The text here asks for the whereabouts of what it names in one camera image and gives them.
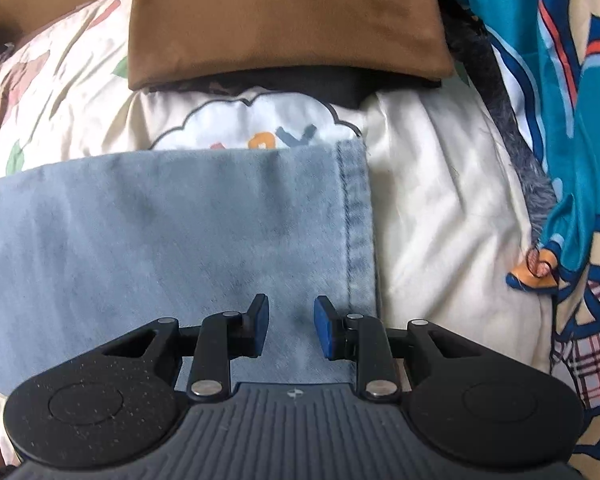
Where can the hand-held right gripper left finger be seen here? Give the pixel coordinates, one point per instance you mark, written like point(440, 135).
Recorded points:
point(261, 325)

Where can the bear printed cream bedsheet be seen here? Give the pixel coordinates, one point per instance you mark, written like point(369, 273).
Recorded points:
point(440, 200)

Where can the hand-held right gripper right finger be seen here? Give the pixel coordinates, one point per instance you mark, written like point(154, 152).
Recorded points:
point(324, 327)

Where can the light blue denim pants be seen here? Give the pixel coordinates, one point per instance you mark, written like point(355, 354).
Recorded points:
point(155, 240)

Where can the folded brown garment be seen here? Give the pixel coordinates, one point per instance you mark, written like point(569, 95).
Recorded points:
point(280, 15)

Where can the blue cartoon printed blanket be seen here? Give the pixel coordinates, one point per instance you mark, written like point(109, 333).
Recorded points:
point(580, 160)

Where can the folded black garment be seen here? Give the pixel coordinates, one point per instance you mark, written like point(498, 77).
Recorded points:
point(330, 85)

